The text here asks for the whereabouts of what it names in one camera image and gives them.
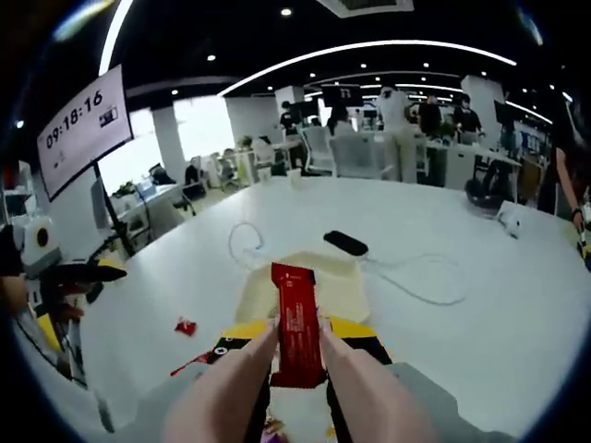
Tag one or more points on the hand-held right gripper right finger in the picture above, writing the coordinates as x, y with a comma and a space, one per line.
374, 353

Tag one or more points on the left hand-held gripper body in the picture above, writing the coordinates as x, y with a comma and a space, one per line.
41, 249

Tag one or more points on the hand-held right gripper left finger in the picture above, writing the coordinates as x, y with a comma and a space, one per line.
231, 353

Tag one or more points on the small red candy food packet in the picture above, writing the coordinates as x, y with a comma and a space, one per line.
185, 326

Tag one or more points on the beige hexagonal container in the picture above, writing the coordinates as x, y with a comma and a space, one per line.
258, 295

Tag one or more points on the dark red food packet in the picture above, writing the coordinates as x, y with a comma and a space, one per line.
297, 323

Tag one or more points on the person's left hand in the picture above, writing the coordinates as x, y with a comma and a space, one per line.
70, 307

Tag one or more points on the white storage shelf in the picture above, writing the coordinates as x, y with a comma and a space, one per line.
18, 194

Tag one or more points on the black display stand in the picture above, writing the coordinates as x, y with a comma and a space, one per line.
113, 212

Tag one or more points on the green potted plant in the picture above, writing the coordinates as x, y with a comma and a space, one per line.
127, 188

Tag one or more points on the black power bank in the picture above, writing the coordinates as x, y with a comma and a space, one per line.
345, 242

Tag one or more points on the large display screen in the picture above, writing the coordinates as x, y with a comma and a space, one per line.
85, 129

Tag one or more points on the white paper cup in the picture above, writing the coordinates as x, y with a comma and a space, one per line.
295, 180

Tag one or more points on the small white device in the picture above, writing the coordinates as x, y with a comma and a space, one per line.
512, 221

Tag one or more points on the grey office chair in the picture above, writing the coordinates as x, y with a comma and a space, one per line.
362, 157

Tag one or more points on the curved ceiling light strip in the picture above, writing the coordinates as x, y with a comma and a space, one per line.
369, 44
107, 51

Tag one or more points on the white mesh office chair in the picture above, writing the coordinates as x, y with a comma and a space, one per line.
318, 150

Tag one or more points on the white office desk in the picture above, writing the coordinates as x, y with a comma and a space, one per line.
461, 159

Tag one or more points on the black hanging display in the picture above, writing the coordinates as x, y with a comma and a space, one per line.
341, 96

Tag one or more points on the ceiling air conditioner vent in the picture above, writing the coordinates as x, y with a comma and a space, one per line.
365, 5

